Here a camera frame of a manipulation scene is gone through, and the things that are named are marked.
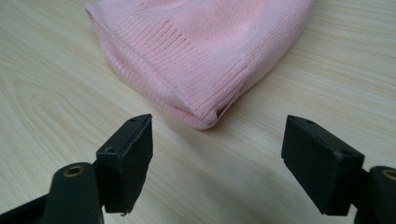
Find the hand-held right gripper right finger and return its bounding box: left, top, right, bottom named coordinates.
left=280, top=114, right=366, bottom=217

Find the pink knitted hat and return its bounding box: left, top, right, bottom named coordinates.
left=84, top=0, right=314, bottom=131

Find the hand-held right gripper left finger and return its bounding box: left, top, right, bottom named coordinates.
left=94, top=113, right=154, bottom=216

